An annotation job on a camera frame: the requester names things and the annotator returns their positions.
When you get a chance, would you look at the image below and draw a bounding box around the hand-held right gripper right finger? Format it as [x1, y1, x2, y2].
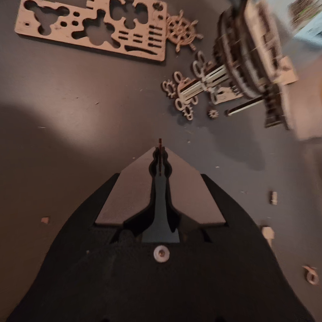
[163, 146, 226, 233]

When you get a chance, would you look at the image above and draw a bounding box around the small keyhole wooden piece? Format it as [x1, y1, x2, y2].
[260, 225, 275, 248]

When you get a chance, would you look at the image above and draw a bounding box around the wooden mechanical model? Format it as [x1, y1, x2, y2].
[161, 0, 300, 131]

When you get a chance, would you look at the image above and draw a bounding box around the small ring-shaped wooden piece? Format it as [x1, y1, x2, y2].
[302, 265, 320, 285]

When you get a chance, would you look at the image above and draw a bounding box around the folded model instruction booklet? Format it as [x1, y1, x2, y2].
[287, 0, 322, 39]

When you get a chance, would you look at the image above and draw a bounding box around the thin wooden strip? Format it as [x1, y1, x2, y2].
[225, 97, 265, 117]

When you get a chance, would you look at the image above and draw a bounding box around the punched-out plywood sheet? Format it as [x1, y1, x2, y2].
[14, 0, 168, 63]

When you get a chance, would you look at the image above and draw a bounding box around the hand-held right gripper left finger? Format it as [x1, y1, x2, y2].
[95, 147, 157, 237]

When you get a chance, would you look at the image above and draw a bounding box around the wooden ship wheel part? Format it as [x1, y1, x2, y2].
[165, 10, 204, 53]

